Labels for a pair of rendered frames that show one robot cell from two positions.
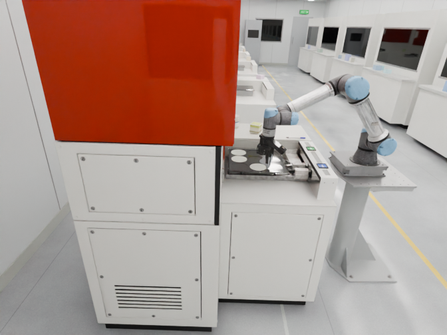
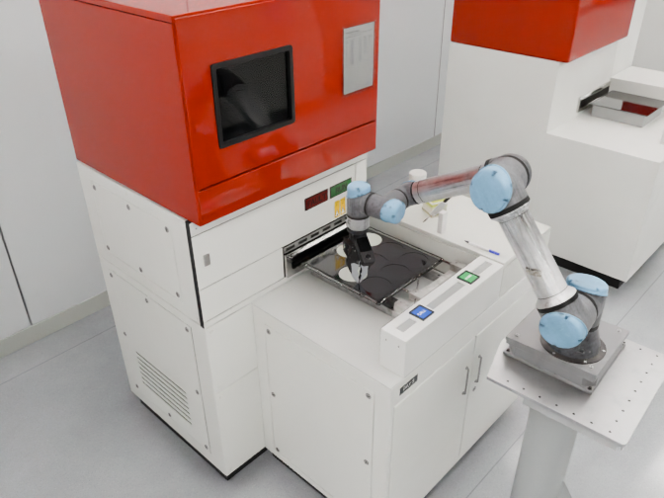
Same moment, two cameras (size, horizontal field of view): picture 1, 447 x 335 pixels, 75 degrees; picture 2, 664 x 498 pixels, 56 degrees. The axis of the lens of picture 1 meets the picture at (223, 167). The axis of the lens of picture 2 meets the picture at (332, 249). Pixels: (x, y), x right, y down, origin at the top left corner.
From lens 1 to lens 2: 1.50 m
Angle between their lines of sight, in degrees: 38
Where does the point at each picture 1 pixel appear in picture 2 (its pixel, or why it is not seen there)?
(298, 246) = (348, 428)
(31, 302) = (111, 335)
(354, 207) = (536, 429)
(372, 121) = (526, 264)
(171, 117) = (145, 167)
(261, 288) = (310, 466)
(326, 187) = (390, 349)
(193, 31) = (145, 70)
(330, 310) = not seen: outside the picture
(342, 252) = not seen: outside the picture
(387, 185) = (556, 410)
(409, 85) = not seen: outside the picture
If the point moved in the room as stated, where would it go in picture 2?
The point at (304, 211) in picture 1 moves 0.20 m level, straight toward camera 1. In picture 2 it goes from (348, 372) to (290, 393)
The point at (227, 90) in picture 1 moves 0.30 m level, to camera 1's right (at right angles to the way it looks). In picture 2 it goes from (183, 151) to (254, 182)
